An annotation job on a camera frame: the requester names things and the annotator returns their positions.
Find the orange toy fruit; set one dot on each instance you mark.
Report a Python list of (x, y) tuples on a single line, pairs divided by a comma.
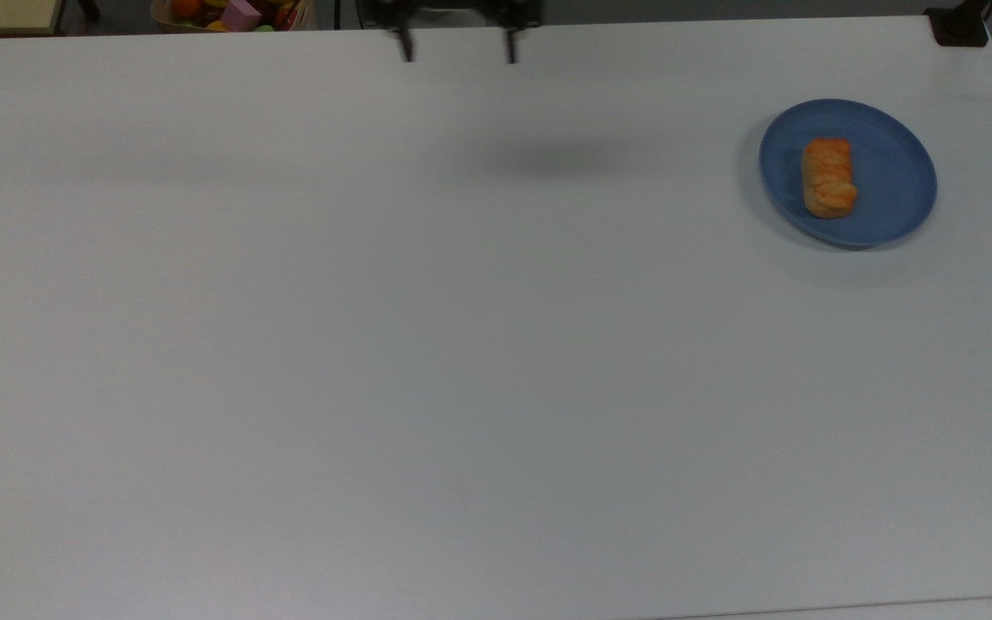
[(186, 8)]

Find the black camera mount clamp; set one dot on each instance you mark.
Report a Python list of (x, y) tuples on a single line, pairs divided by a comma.
[(959, 27)]

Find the golden brown bread roll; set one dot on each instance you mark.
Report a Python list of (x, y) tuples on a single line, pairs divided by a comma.
[(828, 178)]

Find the box of colourful toys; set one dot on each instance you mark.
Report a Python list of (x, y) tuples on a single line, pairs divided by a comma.
[(203, 23)]

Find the blue round plate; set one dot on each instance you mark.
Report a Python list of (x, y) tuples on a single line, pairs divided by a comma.
[(888, 176)]

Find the black Franka gripper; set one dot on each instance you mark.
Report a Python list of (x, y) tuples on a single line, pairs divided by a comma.
[(449, 9)]

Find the pink toy block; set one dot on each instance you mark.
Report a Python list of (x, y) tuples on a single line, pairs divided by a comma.
[(241, 14)]

